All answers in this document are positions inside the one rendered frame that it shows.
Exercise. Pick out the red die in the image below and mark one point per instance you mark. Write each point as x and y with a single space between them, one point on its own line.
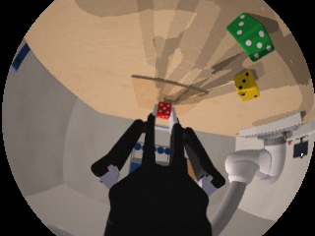
163 110

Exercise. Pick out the tan square mat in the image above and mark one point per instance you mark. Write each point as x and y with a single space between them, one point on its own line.
152 91

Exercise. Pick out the yellow die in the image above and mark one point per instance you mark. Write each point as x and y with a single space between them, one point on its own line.
246 86

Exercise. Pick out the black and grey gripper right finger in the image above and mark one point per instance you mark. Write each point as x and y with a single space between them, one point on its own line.
209 179

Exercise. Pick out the green die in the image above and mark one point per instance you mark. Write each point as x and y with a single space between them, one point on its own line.
252 36

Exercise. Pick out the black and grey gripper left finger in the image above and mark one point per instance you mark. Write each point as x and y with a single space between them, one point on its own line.
106 169

